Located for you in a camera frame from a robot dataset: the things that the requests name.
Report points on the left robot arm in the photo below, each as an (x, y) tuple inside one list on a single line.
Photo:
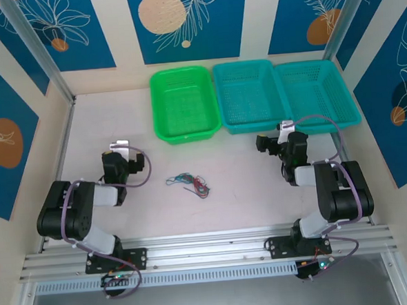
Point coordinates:
[(72, 216)]

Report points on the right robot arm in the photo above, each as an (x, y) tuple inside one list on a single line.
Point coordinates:
[(344, 199)]

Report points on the teal plastic basket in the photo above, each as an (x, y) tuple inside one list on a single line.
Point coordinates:
[(250, 97), (317, 90)]

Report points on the green plastic basket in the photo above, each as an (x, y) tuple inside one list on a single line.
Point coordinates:
[(185, 105)]

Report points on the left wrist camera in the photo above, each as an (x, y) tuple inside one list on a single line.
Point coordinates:
[(120, 145)]

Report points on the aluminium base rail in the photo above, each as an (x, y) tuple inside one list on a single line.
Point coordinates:
[(209, 249)]

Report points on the aluminium frame post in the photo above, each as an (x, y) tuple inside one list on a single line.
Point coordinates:
[(343, 16), (42, 51)]

